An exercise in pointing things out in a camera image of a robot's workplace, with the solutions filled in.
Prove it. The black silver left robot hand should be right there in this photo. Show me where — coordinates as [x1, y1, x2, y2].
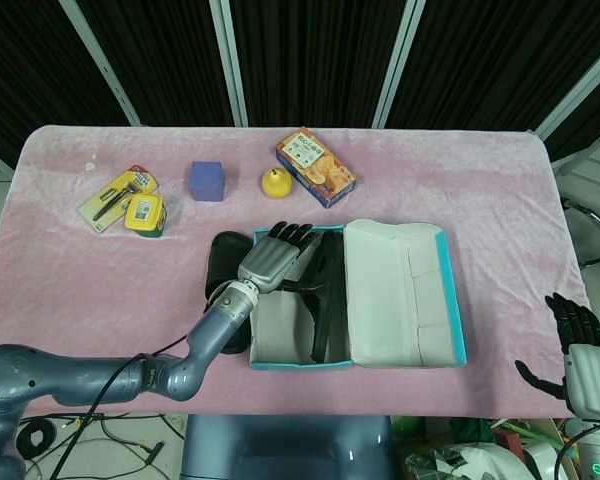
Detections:
[236, 221, 326, 296]

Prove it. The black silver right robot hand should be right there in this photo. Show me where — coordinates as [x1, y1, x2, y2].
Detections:
[514, 292, 600, 417]

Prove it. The black slipper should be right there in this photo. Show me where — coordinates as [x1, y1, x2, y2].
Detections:
[299, 230, 347, 364]
[205, 230, 255, 355]

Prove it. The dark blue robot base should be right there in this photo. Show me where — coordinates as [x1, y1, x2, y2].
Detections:
[180, 414, 396, 480]

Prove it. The orange cracker box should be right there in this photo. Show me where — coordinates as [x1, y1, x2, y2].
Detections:
[273, 127, 357, 209]

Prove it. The teal cardboard shoe box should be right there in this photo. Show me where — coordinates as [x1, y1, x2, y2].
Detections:
[249, 218, 469, 372]

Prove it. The yellow toy pear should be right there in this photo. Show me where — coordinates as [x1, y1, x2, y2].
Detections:
[260, 167, 295, 199]

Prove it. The purple foam cube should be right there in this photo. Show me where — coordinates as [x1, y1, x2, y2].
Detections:
[187, 160, 228, 203]

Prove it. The yellow-lidded green container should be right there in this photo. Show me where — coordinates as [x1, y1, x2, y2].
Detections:
[124, 193, 169, 239]

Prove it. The white green patterned bag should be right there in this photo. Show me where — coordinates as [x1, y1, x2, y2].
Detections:
[403, 442, 511, 480]

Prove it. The pink plush tablecloth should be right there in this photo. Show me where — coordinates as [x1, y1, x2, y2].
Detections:
[0, 124, 600, 419]

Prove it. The yellow razor blister pack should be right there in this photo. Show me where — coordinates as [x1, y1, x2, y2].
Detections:
[77, 164, 160, 235]

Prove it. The black curtain panel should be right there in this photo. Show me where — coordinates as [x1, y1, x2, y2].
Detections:
[0, 0, 134, 171]
[229, 0, 409, 129]
[388, 0, 600, 161]
[74, 0, 235, 127]

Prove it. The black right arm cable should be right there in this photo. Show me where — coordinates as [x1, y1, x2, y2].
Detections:
[552, 422, 600, 480]

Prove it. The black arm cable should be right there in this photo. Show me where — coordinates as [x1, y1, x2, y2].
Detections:
[53, 335, 192, 480]
[552, 422, 600, 480]

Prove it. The metal chair frame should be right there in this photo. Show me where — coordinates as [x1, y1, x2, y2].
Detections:
[561, 196, 600, 269]

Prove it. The grey partition post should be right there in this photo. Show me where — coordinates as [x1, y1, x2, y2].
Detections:
[58, 0, 142, 127]
[534, 37, 600, 142]
[209, 0, 250, 127]
[372, 0, 427, 129]

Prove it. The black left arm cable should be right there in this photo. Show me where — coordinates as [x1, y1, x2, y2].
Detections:
[53, 335, 192, 480]

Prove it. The black floor cable with plug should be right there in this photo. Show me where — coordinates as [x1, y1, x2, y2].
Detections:
[107, 438, 166, 480]

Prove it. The white floor cable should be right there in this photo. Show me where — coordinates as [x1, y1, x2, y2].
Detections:
[24, 414, 187, 480]

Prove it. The black coiled floor cable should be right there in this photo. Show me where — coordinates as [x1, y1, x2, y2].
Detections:
[17, 417, 57, 464]

